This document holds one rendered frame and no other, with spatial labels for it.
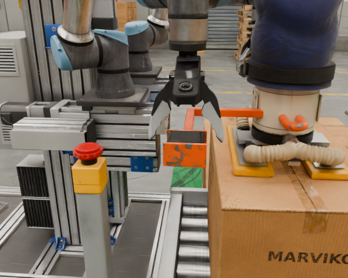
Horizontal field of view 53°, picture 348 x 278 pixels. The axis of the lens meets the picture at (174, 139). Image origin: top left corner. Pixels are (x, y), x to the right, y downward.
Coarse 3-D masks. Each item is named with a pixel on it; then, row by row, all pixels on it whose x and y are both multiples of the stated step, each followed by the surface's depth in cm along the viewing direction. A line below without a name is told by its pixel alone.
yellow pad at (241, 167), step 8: (232, 128) 116; (248, 128) 108; (232, 136) 110; (232, 144) 104; (240, 144) 102; (248, 144) 96; (232, 152) 98; (240, 152) 97; (232, 160) 94; (240, 160) 92; (240, 168) 89; (248, 168) 89; (256, 168) 89; (264, 168) 89; (272, 168) 89; (248, 176) 89; (256, 176) 88; (264, 176) 88; (272, 176) 88
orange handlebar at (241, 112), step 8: (192, 112) 93; (200, 112) 96; (224, 112) 95; (232, 112) 95; (240, 112) 95; (248, 112) 95; (256, 112) 94; (192, 120) 86; (280, 120) 89; (288, 120) 86; (296, 120) 89; (304, 120) 86; (184, 128) 81; (192, 128) 82; (288, 128) 85; (296, 128) 84; (304, 128) 84
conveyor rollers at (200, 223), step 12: (192, 216) 148; (204, 216) 148; (192, 228) 139; (204, 228) 139; (180, 240) 131; (192, 240) 131; (204, 240) 131; (180, 252) 123; (192, 252) 123; (204, 252) 123; (180, 264) 117; (180, 276) 114; (192, 276) 114; (204, 276) 114
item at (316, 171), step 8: (304, 160) 94; (312, 168) 89; (320, 168) 89; (328, 168) 89; (336, 168) 88; (344, 168) 89; (312, 176) 87; (320, 176) 87; (328, 176) 87; (336, 176) 86; (344, 176) 86
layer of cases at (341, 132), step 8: (208, 120) 259; (224, 120) 259; (232, 120) 259; (320, 120) 259; (328, 120) 259; (336, 120) 259; (208, 128) 243; (328, 128) 243; (336, 128) 243; (344, 128) 243; (208, 136) 228; (336, 136) 228; (344, 136) 229; (208, 144) 217; (344, 144) 216; (208, 152) 204; (208, 160) 194; (208, 168) 185
